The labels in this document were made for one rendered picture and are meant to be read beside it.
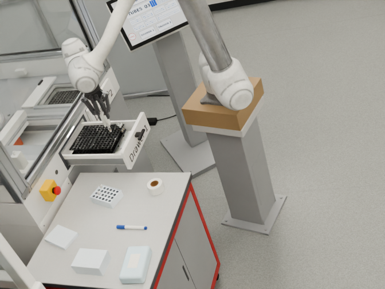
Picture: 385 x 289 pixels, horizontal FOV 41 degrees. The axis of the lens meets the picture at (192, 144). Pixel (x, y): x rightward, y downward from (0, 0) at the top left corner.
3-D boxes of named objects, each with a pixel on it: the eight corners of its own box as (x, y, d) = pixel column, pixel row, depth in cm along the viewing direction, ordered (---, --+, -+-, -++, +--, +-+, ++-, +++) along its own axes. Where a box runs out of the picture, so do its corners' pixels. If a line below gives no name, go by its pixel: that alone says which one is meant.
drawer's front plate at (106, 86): (116, 93, 290) (109, 77, 283) (96, 127, 270) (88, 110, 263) (113, 94, 291) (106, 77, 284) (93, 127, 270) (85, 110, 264)
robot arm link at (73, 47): (70, 70, 226) (74, 85, 216) (55, 39, 216) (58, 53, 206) (93, 61, 227) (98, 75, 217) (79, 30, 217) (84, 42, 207)
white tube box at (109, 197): (124, 195, 233) (121, 190, 231) (113, 209, 228) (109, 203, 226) (103, 190, 240) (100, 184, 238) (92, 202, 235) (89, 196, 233)
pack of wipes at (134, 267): (130, 252, 207) (126, 245, 204) (153, 251, 204) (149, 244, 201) (121, 284, 196) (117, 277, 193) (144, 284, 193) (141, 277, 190)
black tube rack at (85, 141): (128, 133, 255) (123, 124, 251) (115, 159, 243) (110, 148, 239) (89, 135, 263) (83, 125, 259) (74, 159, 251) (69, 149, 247)
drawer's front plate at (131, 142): (150, 128, 257) (144, 111, 250) (131, 170, 236) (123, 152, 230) (147, 128, 257) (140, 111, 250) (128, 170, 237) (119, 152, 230)
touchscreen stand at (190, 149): (247, 149, 352) (213, 14, 289) (188, 180, 343) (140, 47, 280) (214, 116, 390) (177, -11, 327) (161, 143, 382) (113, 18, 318)
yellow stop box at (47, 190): (61, 190, 235) (55, 179, 230) (54, 202, 230) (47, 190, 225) (52, 190, 237) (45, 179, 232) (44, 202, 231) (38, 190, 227)
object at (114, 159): (145, 128, 255) (141, 118, 251) (128, 165, 237) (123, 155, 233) (75, 131, 269) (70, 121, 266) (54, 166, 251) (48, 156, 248)
